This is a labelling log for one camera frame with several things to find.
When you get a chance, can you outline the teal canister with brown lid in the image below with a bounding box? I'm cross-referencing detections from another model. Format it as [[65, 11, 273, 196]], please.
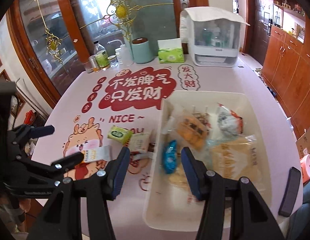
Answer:
[[132, 37, 154, 64]]

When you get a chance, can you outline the black smartphone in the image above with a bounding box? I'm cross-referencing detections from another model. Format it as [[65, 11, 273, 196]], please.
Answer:
[[278, 167, 301, 217]]

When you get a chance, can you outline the drinking glass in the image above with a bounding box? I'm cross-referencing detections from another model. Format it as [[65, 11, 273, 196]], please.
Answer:
[[84, 62, 94, 74]]

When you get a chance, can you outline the white red noodle snack bag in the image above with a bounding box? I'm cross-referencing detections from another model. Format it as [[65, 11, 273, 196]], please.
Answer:
[[217, 103, 243, 138]]

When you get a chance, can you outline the white plastic storage bin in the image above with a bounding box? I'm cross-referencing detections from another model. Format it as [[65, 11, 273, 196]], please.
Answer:
[[144, 90, 272, 232]]

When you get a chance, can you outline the green snack packet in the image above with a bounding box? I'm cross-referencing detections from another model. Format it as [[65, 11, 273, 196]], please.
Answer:
[[107, 126, 133, 145]]

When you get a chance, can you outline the green tissue box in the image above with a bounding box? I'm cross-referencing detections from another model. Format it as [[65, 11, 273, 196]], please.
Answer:
[[158, 38, 185, 63]]

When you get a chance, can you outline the blue snack packet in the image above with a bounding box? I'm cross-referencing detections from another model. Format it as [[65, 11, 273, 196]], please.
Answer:
[[162, 140, 177, 174]]

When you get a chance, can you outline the small glass jar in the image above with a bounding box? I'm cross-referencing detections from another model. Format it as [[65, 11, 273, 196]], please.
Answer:
[[108, 55, 119, 68]]

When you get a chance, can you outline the red container on floor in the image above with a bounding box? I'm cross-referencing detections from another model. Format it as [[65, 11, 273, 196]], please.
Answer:
[[23, 110, 37, 125]]

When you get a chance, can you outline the pink plastic stool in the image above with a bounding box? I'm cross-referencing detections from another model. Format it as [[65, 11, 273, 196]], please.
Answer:
[[300, 154, 310, 183]]

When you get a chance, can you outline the puffed rice snack bag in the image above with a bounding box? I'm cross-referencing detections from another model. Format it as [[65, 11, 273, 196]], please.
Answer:
[[168, 164, 190, 191]]

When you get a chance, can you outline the clear bag of small cakes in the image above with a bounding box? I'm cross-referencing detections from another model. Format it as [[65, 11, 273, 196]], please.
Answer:
[[175, 114, 208, 150]]

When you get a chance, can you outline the small white pill bottle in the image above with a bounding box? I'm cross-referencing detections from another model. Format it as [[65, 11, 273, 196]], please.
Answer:
[[115, 48, 123, 65]]

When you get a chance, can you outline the cardboard box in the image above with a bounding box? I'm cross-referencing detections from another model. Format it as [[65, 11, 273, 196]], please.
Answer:
[[296, 128, 310, 159]]

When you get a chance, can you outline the white plastic bottle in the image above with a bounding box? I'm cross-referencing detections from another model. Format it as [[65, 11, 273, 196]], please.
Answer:
[[120, 44, 133, 67]]

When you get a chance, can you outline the mixed nuts clear bag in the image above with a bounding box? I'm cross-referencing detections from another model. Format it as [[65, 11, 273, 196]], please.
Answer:
[[193, 112, 211, 129]]

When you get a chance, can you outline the white countertop appliance with cover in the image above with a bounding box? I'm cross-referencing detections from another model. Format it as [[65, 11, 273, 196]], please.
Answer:
[[179, 7, 249, 67]]

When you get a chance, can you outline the orange oats bar pack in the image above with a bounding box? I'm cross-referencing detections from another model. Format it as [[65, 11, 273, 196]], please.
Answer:
[[81, 145, 112, 164]]

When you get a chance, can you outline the cream barcode snack packet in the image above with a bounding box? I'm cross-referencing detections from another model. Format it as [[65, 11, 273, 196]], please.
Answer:
[[128, 132, 151, 153]]

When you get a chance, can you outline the clear bottle green label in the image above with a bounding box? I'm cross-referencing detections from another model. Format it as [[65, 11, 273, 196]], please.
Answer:
[[94, 41, 110, 70]]

